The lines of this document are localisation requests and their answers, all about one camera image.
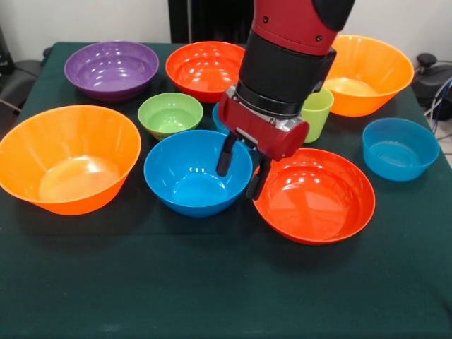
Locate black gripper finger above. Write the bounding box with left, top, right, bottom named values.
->
left=215, top=132, right=238, bottom=177
left=246, top=155, right=273, bottom=201

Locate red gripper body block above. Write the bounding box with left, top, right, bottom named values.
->
left=218, top=94, right=310, bottom=159

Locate medium blue plastic bowl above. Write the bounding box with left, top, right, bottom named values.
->
left=143, top=129, right=254, bottom=218

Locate large orange plastic bowl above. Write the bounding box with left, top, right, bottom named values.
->
left=0, top=105, right=142, bottom=217
left=323, top=34, right=415, bottom=118

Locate small blue plastic bowl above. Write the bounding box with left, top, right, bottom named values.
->
left=211, top=102, right=230, bottom=135
left=362, top=117, right=441, bottom=182

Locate red plastic bowl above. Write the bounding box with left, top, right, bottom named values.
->
left=165, top=41, right=246, bottom=104
left=252, top=148, right=376, bottom=246

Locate green plastic cup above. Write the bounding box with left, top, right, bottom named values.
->
left=302, top=88, right=335, bottom=144

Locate green plastic bowl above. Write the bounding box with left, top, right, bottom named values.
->
left=137, top=92, right=204, bottom=142

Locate purple plastic bowl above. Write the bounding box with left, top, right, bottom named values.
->
left=64, top=40, right=160, bottom=104

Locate dark green tablecloth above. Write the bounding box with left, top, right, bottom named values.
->
left=0, top=41, right=452, bottom=339

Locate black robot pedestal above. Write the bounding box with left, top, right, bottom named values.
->
left=170, top=0, right=255, bottom=45

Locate cable tangle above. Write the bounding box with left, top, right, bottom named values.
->
left=423, top=77, right=452, bottom=142

